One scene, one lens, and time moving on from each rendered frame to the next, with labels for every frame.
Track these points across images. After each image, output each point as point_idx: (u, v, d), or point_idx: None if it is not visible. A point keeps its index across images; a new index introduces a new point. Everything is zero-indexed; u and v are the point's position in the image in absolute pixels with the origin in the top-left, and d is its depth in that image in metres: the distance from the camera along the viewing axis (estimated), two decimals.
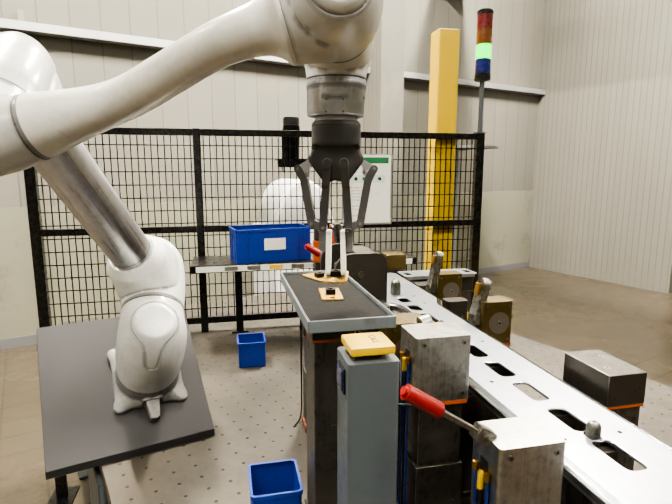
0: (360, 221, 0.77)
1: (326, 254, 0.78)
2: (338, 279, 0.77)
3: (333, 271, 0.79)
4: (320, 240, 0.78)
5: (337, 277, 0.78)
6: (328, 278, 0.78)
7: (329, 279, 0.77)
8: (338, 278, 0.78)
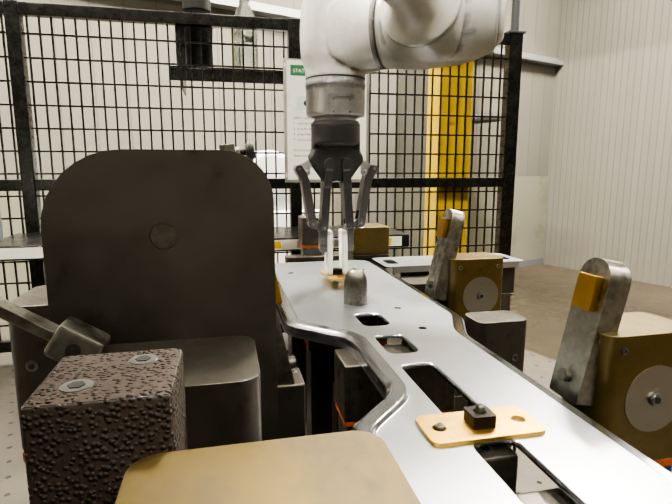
0: (361, 220, 0.78)
1: (329, 254, 0.77)
2: (343, 276, 0.77)
3: (335, 269, 0.79)
4: (321, 241, 0.77)
5: (340, 275, 0.78)
6: (332, 276, 0.77)
7: (334, 277, 0.77)
8: (341, 275, 0.78)
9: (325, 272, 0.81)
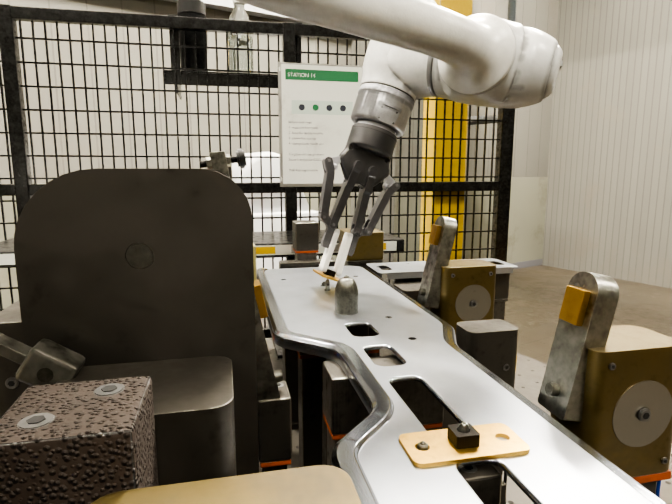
0: (369, 229, 0.79)
1: (329, 251, 0.77)
2: (335, 278, 0.77)
3: (329, 270, 0.78)
4: (326, 236, 0.78)
5: (332, 277, 0.77)
6: (325, 275, 0.77)
7: (327, 276, 0.76)
8: (333, 277, 0.77)
9: (318, 271, 0.80)
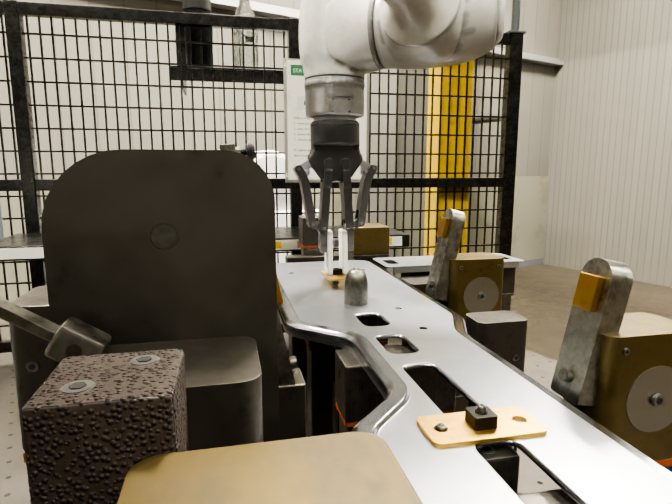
0: (361, 220, 0.78)
1: (329, 254, 0.77)
2: (343, 276, 0.77)
3: (335, 269, 0.79)
4: (321, 241, 0.77)
5: (340, 275, 0.78)
6: (332, 276, 0.77)
7: (334, 277, 0.77)
8: (341, 275, 0.78)
9: (325, 273, 0.81)
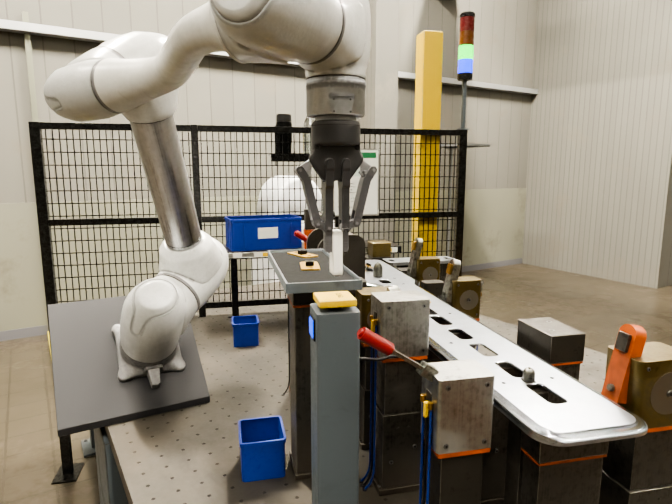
0: (357, 221, 0.78)
1: (334, 254, 0.77)
2: (371, 267, 1.79)
3: (368, 263, 1.81)
4: (326, 241, 0.78)
5: (370, 266, 1.80)
6: (367, 265, 1.79)
7: (368, 265, 1.79)
8: (370, 266, 1.80)
9: None
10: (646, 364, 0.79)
